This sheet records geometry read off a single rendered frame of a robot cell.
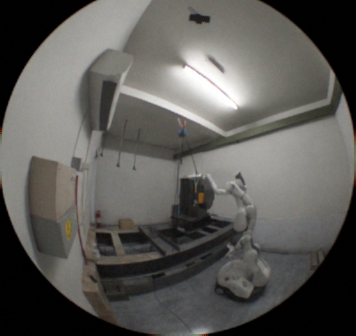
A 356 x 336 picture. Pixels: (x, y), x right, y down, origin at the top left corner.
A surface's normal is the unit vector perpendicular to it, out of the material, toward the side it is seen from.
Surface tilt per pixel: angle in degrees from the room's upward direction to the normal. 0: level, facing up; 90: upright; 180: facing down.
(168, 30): 180
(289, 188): 90
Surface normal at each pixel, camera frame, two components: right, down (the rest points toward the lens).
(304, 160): -0.81, -0.16
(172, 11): -0.04, 0.97
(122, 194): 0.58, -0.17
